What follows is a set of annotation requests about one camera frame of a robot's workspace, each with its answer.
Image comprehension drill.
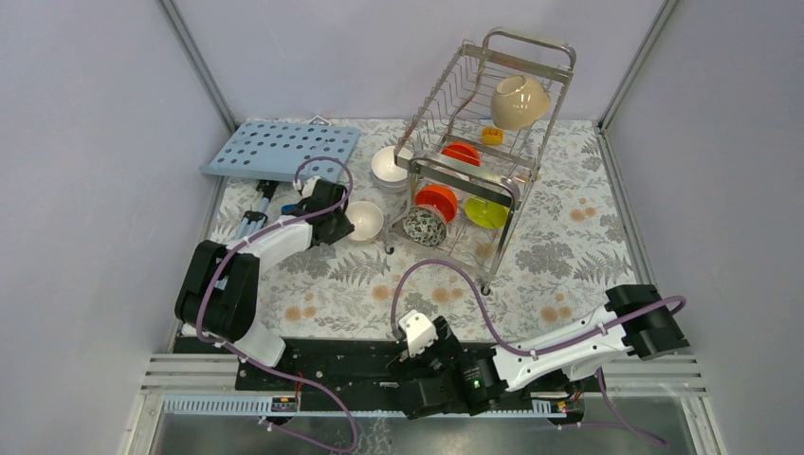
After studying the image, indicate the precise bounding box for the stainless steel dish rack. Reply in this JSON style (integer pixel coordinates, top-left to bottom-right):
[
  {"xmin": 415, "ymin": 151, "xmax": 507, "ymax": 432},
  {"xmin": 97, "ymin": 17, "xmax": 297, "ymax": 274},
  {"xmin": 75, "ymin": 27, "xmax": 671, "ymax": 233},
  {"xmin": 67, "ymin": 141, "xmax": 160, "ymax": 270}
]
[{"xmin": 384, "ymin": 27, "xmax": 577, "ymax": 296}]

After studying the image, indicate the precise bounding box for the white bowl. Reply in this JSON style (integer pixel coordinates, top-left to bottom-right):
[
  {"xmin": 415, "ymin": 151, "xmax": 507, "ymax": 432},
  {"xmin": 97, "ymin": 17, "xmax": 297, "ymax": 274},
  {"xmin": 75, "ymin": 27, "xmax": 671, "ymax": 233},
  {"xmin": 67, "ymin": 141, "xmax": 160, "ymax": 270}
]
[
  {"xmin": 371, "ymin": 146, "xmax": 408, "ymax": 181},
  {"xmin": 371, "ymin": 172, "xmax": 408, "ymax": 193}
]

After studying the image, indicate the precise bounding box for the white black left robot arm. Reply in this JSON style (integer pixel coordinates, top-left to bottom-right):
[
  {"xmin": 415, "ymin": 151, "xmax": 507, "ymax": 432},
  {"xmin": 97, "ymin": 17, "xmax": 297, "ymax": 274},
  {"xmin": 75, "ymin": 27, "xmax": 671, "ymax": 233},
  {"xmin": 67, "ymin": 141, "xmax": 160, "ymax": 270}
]
[{"xmin": 174, "ymin": 177, "xmax": 355, "ymax": 390}]

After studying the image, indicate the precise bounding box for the orange bowl lower rear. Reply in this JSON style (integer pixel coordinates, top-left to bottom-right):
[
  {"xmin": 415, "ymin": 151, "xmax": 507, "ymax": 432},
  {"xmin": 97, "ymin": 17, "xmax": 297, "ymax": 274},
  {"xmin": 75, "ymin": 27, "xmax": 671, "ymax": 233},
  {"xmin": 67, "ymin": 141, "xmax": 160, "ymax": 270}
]
[{"xmin": 441, "ymin": 141, "xmax": 482, "ymax": 167}]

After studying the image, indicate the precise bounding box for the blue perforated tray stand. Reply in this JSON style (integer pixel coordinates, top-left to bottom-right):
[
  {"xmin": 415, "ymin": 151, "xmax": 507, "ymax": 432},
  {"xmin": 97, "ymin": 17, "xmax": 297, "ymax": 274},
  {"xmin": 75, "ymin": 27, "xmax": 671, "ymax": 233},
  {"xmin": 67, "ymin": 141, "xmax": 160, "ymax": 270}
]
[{"xmin": 199, "ymin": 120, "xmax": 364, "ymax": 243}]

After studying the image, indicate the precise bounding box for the leopard pattern bowl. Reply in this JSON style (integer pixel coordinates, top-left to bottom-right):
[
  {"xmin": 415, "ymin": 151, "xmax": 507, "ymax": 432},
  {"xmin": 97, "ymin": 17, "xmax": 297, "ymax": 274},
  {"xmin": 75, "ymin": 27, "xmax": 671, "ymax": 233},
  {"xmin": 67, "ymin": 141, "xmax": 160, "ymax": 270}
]
[{"xmin": 402, "ymin": 206, "xmax": 447, "ymax": 247}]

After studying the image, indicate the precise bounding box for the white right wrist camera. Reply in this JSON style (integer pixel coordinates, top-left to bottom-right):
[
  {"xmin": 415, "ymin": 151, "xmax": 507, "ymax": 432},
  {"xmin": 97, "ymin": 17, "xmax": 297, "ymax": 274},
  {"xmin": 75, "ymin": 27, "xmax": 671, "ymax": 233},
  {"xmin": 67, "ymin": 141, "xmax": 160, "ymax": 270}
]
[{"xmin": 398, "ymin": 310, "xmax": 438, "ymax": 357}]

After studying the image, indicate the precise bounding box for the white slotted cable duct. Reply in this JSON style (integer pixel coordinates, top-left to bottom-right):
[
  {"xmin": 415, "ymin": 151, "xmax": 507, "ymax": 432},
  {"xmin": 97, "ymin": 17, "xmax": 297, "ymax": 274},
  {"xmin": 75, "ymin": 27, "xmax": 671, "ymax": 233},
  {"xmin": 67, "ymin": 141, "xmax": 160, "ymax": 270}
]
[{"xmin": 163, "ymin": 394, "xmax": 569, "ymax": 423}]

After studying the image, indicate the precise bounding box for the lime green bowl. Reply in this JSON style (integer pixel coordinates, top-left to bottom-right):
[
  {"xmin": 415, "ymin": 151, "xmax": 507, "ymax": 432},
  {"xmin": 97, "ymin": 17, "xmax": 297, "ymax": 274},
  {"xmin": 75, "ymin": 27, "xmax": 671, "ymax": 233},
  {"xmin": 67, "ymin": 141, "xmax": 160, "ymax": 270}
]
[{"xmin": 464, "ymin": 197, "xmax": 508, "ymax": 229}]

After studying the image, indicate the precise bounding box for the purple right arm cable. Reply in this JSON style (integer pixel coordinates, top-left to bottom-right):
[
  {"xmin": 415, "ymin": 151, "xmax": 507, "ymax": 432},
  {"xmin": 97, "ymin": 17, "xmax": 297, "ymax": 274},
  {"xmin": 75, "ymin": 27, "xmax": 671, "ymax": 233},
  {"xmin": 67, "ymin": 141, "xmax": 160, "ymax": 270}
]
[{"xmin": 390, "ymin": 258, "xmax": 688, "ymax": 450}]

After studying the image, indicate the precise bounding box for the blue toy block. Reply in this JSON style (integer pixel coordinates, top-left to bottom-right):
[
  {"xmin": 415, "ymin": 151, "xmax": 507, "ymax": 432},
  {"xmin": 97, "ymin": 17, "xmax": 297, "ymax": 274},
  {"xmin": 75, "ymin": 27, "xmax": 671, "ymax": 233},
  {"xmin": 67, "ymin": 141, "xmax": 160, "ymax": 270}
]
[{"xmin": 281, "ymin": 204, "xmax": 303, "ymax": 216}]

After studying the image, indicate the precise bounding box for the orange bowl lower front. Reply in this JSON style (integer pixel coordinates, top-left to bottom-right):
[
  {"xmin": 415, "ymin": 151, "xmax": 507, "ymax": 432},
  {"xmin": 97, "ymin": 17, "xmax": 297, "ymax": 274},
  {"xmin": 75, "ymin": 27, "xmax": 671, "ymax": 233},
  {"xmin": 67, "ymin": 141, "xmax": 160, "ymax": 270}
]
[{"xmin": 414, "ymin": 184, "xmax": 459, "ymax": 223}]

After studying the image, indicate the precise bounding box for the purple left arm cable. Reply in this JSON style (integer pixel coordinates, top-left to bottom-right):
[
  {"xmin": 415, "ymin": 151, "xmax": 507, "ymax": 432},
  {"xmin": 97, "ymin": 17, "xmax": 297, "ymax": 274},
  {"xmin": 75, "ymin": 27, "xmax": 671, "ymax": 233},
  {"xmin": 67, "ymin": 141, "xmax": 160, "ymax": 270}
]
[{"xmin": 194, "ymin": 155, "xmax": 360, "ymax": 455}]

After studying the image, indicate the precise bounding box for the small yellow cup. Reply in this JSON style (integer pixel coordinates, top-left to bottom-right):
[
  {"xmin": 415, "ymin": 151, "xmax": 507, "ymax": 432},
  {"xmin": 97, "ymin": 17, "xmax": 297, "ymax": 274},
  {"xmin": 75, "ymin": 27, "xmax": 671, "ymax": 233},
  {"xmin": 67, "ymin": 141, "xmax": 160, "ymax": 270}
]
[{"xmin": 481, "ymin": 127, "xmax": 504, "ymax": 146}]

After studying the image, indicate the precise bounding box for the orange bowl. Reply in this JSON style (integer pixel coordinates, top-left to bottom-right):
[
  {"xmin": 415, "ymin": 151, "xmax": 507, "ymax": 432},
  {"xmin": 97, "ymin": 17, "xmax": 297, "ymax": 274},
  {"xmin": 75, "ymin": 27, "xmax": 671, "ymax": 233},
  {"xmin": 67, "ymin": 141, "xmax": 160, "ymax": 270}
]
[
  {"xmin": 441, "ymin": 141, "xmax": 482, "ymax": 167},
  {"xmin": 414, "ymin": 184, "xmax": 459, "ymax": 223}
]

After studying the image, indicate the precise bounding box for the floral table mat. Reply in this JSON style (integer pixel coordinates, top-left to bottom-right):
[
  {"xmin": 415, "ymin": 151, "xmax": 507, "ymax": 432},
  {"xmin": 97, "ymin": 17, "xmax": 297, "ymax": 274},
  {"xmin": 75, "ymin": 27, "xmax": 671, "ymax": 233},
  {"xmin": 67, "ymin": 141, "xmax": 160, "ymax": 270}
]
[{"xmin": 182, "ymin": 118, "xmax": 649, "ymax": 345}]

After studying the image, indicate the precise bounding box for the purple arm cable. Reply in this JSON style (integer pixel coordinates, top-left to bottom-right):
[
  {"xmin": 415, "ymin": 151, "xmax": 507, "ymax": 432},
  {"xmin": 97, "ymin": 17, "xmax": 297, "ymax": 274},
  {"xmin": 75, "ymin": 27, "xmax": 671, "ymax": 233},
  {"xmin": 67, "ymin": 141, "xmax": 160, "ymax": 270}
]
[
  {"xmin": 390, "ymin": 258, "xmax": 688, "ymax": 450},
  {"xmin": 194, "ymin": 155, "xmax": 360, "ymax": 455}
]

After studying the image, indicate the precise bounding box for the beige bowl with flower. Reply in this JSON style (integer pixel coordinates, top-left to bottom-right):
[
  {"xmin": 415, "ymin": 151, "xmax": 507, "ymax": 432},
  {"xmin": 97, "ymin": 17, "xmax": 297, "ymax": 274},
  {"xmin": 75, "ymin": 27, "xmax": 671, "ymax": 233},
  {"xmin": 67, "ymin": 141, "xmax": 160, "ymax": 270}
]
[{"xmin": 346, "ymin": 201, "xmax": 384, "ymax": 244}]

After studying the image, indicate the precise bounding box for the white bowl front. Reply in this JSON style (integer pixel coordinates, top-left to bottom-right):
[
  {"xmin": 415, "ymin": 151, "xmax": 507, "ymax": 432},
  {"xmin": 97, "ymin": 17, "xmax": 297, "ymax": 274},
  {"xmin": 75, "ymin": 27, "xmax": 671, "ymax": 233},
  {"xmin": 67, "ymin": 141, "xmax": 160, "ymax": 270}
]
[{"xmin": 371, "ymin": 172, "xmax": 408, "ymax": 193}]

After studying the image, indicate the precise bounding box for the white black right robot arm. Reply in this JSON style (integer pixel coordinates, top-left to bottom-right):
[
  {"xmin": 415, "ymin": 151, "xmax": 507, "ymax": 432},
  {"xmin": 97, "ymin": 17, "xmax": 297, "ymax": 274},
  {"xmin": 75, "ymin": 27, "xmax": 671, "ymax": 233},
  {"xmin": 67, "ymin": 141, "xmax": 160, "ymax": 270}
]
[{"xmin": 387, "ymin": 284, "xmax": 690, "ymax": 420}]

